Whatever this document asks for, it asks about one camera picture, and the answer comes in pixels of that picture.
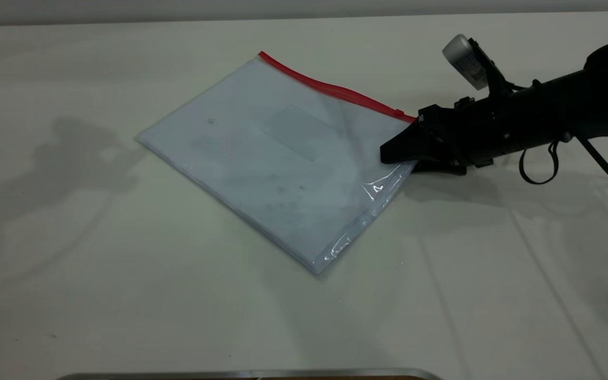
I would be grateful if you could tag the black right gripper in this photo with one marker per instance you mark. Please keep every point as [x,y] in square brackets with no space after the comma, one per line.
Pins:
[462,132]

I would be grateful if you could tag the silver metal frame edge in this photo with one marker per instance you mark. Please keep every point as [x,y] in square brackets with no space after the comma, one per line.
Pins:
[230,374]

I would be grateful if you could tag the clear zipper bag red strip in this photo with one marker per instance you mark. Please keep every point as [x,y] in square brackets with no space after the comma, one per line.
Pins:
[262,158]

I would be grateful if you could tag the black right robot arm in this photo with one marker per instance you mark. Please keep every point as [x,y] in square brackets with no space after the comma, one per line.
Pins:
[573,105]

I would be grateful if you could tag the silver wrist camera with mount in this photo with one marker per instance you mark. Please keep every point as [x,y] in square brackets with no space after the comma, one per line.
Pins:
[465,60]

